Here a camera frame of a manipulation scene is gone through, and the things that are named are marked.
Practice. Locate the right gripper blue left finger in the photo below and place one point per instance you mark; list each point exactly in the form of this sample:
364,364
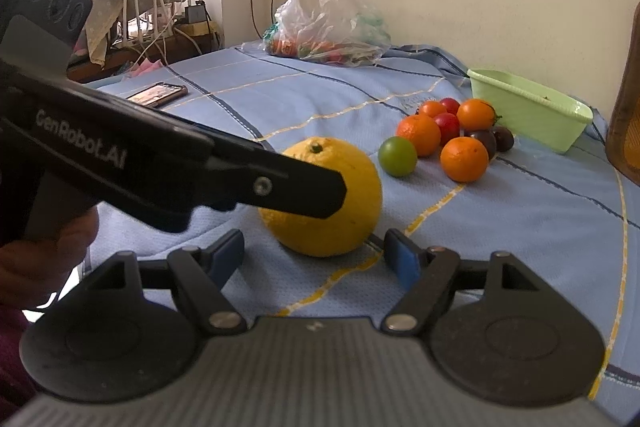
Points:
198,276

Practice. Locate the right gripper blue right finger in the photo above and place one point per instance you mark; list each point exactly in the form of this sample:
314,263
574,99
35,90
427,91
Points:
427,277

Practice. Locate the large yellow grapefruit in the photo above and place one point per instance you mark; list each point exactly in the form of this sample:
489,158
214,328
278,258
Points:
346,209

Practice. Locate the orange mandarin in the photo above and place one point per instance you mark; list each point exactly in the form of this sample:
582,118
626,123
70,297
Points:
422,131
464,159

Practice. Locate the green lime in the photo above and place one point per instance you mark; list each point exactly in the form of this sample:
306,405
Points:
397,157

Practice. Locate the red tomato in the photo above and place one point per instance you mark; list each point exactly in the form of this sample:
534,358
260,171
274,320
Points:
449,127
451,105

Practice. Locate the dark purple plum front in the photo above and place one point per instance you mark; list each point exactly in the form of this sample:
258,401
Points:
487,138

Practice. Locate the dark purple plum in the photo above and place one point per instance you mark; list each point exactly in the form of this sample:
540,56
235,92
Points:
487,138
504,138

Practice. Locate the dark purple plum back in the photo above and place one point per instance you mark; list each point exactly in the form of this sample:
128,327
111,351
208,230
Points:
504,138

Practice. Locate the small orange tomato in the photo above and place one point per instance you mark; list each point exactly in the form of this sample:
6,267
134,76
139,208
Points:
432,109

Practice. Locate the person's left hand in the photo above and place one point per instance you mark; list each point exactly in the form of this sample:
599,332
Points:
32,271

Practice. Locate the smartphone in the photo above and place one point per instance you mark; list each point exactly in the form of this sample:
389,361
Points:
159,95

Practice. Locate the cluttered side table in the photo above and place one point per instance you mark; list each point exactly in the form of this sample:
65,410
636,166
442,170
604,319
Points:
191,33

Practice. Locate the blue checked bed sheet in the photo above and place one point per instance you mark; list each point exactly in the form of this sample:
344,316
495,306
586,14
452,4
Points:
571,217

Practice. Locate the light green plastic basin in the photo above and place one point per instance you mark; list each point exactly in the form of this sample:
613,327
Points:
540,113

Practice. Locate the brown woven seat cushion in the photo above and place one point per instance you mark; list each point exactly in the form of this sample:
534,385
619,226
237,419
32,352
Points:
622,139

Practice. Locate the clear plastic bag of fruit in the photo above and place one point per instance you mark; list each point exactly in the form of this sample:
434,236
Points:
339,32

